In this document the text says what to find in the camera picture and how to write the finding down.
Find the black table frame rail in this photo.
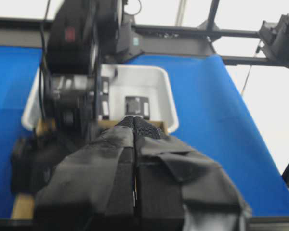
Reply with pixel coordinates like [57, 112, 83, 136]
[0, 18, 260, 63]

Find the brown cardboard box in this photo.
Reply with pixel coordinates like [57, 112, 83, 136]
[11, 119, 168, 220]

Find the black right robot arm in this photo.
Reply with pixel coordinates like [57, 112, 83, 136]
[11, 0, 128, 194]

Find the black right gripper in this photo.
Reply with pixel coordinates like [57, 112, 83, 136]
[10, 119, 101, 195]

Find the white plastic tray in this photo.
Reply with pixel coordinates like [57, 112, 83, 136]
[21, 64, 179, 133]

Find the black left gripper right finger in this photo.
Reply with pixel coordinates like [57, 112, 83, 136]
[134, 117, 252, 231]

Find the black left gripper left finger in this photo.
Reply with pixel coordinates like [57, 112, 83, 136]
[33, 116, 134, 231]

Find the blue table cloth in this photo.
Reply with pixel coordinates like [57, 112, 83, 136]
[0, 47, 289, 218]

